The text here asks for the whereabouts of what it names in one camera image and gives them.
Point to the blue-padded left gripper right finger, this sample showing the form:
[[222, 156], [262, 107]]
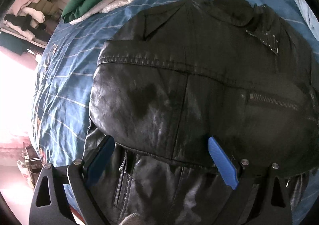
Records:
[[260, 193]]

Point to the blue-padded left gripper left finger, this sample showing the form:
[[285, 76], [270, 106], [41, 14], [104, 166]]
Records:
[[50, 205]]

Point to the black leather jacket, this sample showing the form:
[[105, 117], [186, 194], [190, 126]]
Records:
[[175, 75]]

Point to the clothes rack with hanging clothes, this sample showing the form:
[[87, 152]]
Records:
[[28, 25]]

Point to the blue striped duvet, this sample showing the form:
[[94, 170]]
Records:
[[130, 183]]

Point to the light blue folded comforter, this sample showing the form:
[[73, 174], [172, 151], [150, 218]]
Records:
[[308, 16]]

